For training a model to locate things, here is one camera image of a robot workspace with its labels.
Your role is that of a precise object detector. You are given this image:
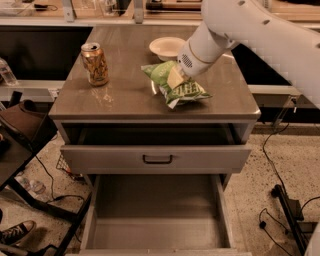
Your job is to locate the brown padded chair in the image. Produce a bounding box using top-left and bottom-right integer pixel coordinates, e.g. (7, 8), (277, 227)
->
(0, 100), (57, 152)

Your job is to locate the grey drawer cabinet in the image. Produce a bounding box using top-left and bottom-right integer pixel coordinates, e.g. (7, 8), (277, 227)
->
(48, 25), (262, 193)

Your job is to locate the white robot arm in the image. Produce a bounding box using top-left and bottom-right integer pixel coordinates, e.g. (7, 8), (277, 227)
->
(168, 0), (320, 107)

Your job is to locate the green jalapeno chip bag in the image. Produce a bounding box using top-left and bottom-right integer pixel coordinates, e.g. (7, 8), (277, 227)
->
(141, 61), (211, 109)

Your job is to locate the clear water bottle on floor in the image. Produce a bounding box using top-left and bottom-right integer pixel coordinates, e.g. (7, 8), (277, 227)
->
(30, 180), (50, 202)

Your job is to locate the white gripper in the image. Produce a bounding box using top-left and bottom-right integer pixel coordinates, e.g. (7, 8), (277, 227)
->
(167, 21), (239, 89)

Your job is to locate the grey upper drawer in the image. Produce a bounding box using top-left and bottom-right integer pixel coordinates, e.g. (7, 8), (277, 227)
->
(61, 145), (251, 174)

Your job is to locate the clear water bottle on shelf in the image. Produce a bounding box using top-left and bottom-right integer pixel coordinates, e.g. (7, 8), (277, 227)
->
(0, 58), (18, 86)

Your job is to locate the black and white sneaker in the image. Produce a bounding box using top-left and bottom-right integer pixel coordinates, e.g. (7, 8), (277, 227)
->
(0, 220), (36, 245)

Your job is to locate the grey open lower drawer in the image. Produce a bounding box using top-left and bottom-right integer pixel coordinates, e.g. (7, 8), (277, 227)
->
(68, 175), (252, 256)

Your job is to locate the black left floor cable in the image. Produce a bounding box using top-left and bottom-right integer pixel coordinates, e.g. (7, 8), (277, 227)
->
(34, 154), (87, 204)

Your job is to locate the gold soda can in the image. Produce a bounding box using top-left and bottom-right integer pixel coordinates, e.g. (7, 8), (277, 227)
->
(81, 42), (109, 86)

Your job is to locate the white bowl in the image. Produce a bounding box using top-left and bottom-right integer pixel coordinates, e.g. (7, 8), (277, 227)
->
(149, 37), (185, 61)

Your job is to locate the black cable on floor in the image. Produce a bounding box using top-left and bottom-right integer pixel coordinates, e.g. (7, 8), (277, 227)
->
(258, 123), (294, 256)

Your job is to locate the black drawer handle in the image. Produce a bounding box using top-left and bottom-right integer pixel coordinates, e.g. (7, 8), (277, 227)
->
(142, 155), (173, 165)

